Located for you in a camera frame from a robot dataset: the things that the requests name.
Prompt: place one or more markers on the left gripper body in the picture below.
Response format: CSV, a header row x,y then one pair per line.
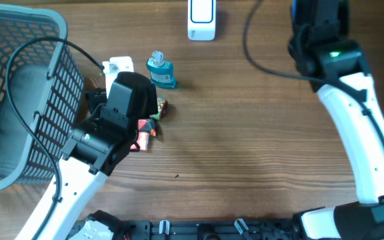
x,y
96,98

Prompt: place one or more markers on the green lidded jar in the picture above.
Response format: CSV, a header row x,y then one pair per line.
x,y
161,107

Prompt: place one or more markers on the red black snack packet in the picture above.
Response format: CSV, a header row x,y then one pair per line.
x,y
147,128

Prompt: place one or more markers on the blue mouthwash bottle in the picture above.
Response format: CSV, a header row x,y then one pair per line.
x,y
161,70

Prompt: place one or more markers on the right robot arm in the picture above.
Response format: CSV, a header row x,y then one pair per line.
x,y
344,84

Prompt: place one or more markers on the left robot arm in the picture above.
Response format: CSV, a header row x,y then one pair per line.
x,y
91,153

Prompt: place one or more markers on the white barcode scanner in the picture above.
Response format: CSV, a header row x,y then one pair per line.
x,y
201,20

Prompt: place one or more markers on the grey plastic shopping basket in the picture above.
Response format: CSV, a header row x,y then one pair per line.
x,y
41,89

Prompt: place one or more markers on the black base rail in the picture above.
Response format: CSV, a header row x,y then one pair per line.
x,y
276,229

